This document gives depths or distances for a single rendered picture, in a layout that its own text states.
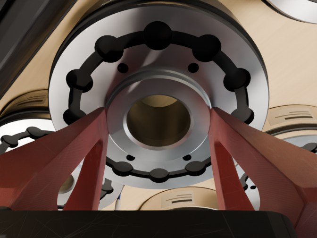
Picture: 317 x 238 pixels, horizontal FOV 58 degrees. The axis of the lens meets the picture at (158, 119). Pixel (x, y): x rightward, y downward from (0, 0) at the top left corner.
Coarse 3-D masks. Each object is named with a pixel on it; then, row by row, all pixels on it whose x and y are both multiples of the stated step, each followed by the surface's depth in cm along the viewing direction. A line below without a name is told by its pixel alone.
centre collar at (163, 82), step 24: (144, 72) 12; (168, 72) 12; (120, 96) 12; (144, 96) 12; (192, 96) 12; (120, 120) 13; (192, 120) 13; (120, 144) 14; (144, 144) 14; (168, 144) 14; (192, 144) 14
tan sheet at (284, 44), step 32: (96, 0) 16; (224, 0) 16; (256, 0) 16; (64, 32) 18; (256, 32) 17; (288, 32) 17; (32, 64) 19; (288, 64) 18; (160, 96) 20; (288, 96) 20; (128, 192) 27; (160, 192) 26
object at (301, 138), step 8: (280, 136) 18; (288, 136) 18; (296, 136) 18; (304, 136) 18; (312, 136) 18; (296, 144) 18; (304, 144) 18; (312, 144) 19; (312, 152) 19; (240, 168) 20; (240, 176) 20; (248, 184) 21; (248, 192) 21; (256, 192) 21; (256, 200) 22; (256, 208) 22
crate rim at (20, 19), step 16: (0, 0) 7; (16, 0) 8; (32, 0) 7; (48, 0) 7; (0, 16) 8; (16, 16) 8; (32, 16) 7; (0, 32) 9; (16, 32) 7; (0, 48) 8; (16, 48) 8; (0, 64) 8
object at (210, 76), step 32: (160, 0) 11; (96, 32) 11; (128, 32) 11; (160, 32) 11; (192, 32) 11; (224, 32) 11; (64, 64) 12; (96, 64) 12; (128, 64) 12; (160, 64) 12; (192, 64) 12; (224, 64) 12; (256, 64) 12; (64, 96) 13; (96, 96) 13; (224, 96) 13; (256, 96) 13; (256, 128) 14; (128, 160) 15; (192, 160) 15
